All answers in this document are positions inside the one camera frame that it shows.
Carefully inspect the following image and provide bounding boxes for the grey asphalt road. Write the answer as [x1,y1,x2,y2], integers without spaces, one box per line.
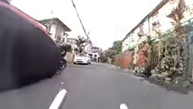
[0,53,193,109]

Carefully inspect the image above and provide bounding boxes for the overhead wires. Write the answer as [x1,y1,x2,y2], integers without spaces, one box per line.
[60,0,97,46]

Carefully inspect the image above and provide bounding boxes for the pale two-storey building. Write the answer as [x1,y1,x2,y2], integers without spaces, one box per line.
[36,15,73,46]

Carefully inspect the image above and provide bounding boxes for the bushes along wall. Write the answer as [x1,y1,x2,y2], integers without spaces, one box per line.
[131,0,193,87]

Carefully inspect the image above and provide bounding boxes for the white car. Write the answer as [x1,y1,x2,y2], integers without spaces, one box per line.
[73,53,92,66]

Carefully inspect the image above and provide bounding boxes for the dark red vehicle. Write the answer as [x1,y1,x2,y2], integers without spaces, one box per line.
[0,0,69,103]

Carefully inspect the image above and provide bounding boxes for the pale long building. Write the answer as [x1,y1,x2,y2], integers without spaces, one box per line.
[120,0,193,60]

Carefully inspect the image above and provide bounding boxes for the buildings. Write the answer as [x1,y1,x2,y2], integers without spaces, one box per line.
[65,37,104,63]

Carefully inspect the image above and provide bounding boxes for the trees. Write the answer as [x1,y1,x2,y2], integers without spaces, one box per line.
[98,38,124,66]

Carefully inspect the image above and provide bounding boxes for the red-brown wall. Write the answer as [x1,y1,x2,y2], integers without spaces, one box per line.
[112,50,135,71]

